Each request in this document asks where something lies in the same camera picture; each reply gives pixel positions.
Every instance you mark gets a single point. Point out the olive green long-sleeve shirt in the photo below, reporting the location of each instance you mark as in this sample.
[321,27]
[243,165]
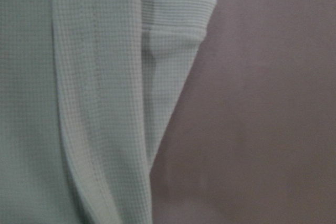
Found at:
[87,90]

